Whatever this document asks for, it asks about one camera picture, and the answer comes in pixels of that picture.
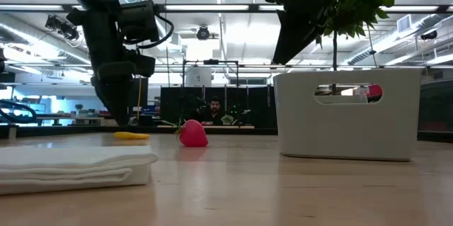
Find red plastic strawberry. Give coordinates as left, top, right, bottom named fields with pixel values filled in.
left=161, top=118, right=210, bottom=148

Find black partition panels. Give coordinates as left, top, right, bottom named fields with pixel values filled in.
left=160, top=84, right=277, bottom=130

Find black overhead crossbar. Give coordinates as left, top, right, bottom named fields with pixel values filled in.
left=0, top=3, right=453, bottom=14

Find white folded cloth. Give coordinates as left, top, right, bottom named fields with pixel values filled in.
left=0, top=144, right=159, bottom=196

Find green leafy plant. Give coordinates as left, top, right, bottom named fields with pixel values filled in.
left=313, top=0, right=399, bottom=72

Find white cylindrical tank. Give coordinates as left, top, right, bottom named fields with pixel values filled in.
left=185, top=67, right=213, bottom=88

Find black aluminium table frame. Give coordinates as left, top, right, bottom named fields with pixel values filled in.
left=0, top=123, right=453, bottom=141

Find black metal background frame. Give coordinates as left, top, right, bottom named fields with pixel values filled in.
left=182, top=59, right=240, bottom=89

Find grey plastic tupperware bin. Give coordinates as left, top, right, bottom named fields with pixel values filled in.
left=273, top=68, right=422, bottom=162

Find yellow hanging cable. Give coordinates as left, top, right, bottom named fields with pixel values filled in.
left=136, top=77, right=142, bottom=120

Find dark side partition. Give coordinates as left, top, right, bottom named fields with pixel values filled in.
left=418, top=79, right=453, bottom=133

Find black ceiling-mounted device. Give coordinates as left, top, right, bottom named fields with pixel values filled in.
left=45, top=15, right=81, bottom=41

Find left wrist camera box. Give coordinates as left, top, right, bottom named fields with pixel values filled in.
left=118, top=1, right=160, bottom=45

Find black computer monitor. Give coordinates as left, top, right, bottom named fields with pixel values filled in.
left=132, top=77, right=149, bottom=108

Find person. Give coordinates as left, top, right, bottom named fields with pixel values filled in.
left=193, top=96, right=234, bottom=126

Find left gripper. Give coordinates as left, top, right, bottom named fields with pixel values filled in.
left=67, top=8, right=156, bottom=125

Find round black overhead camera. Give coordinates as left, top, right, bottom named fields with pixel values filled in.
left=196, top=26, right=212, bottom=41

